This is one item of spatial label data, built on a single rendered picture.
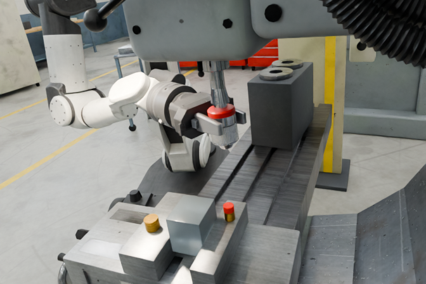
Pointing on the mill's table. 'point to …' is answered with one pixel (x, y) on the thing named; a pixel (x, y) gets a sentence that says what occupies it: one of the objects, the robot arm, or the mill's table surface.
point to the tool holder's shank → (218, 90)
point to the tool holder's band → (221, 112)
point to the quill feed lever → (90, 16)
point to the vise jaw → (151, 245)
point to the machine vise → (233, 272)
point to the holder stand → (281, 103)
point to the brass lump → (151, 223)
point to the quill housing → (190, 14)
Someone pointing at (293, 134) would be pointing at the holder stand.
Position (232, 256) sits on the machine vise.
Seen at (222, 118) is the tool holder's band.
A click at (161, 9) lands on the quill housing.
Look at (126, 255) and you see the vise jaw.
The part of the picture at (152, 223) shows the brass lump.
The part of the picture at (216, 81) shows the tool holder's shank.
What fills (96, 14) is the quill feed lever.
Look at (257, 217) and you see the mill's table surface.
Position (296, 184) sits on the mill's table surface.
